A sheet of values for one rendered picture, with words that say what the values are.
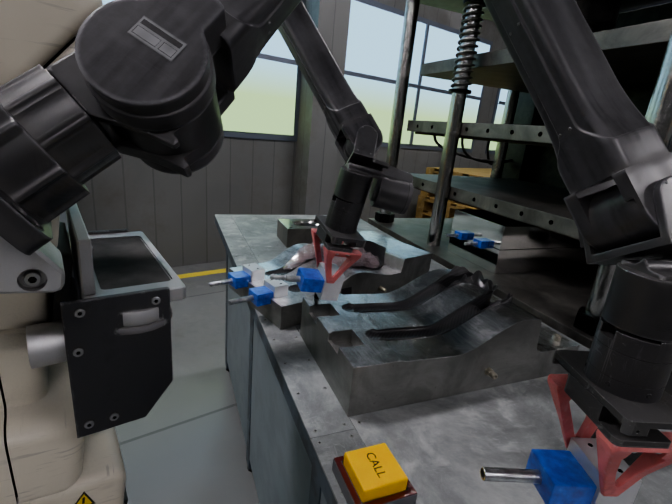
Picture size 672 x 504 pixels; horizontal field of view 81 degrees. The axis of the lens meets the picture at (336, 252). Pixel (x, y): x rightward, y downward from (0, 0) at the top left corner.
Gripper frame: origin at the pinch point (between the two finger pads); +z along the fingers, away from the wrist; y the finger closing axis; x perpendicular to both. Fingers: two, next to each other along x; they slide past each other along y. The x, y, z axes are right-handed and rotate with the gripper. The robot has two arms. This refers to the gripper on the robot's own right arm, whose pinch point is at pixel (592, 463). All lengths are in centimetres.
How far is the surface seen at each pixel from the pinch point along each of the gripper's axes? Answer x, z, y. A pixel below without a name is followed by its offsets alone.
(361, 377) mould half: 19.0, 7.6, 22.8
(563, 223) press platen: -45, -7, 81
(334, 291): 23.1, 0.5, 38.8
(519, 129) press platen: -37, -33, 104
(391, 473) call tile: 16.4, 11.0, 8.6
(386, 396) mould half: 14.3, 12.1, 24.5
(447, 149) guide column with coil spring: -23, -24, 131
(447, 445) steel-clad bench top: 6.0, 14.8, 17.4
